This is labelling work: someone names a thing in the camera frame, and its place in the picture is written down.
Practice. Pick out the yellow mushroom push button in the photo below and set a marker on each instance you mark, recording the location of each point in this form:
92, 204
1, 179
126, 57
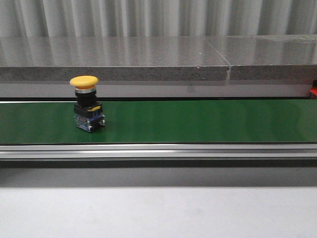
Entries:
88, 112

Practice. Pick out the green conveyor belt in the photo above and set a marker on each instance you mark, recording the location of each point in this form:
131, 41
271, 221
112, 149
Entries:
197, 121

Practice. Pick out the grey stone slab right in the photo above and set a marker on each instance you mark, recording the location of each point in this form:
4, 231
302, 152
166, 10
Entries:
268, 59

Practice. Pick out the grey stone slab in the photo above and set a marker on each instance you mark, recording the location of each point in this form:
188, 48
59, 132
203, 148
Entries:
268, 59
110, 59

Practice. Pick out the grey stone slab left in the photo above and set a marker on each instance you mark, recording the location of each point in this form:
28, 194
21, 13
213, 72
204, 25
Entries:
110, 59

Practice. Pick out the red plastic tray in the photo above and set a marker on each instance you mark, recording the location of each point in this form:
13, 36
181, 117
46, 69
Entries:
313, 93

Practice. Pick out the white pleated curtain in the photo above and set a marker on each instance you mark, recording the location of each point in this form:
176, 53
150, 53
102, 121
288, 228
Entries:
32, 18

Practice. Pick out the aluminium conveyor side rail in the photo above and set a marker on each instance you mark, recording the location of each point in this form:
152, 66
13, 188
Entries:
157, 155

